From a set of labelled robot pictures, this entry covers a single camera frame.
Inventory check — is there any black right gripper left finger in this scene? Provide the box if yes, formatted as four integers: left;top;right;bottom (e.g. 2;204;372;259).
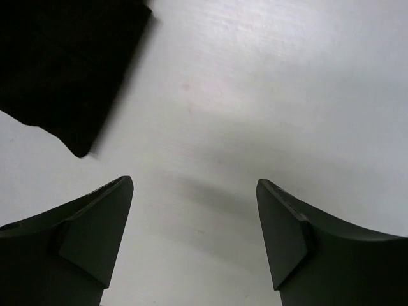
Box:
1;176;133;305

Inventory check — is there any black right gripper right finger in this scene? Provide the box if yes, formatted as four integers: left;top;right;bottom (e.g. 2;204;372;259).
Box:
256;179;407;305

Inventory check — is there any black skirt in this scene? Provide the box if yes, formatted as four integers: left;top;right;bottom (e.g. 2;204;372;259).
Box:
1;1;152;158

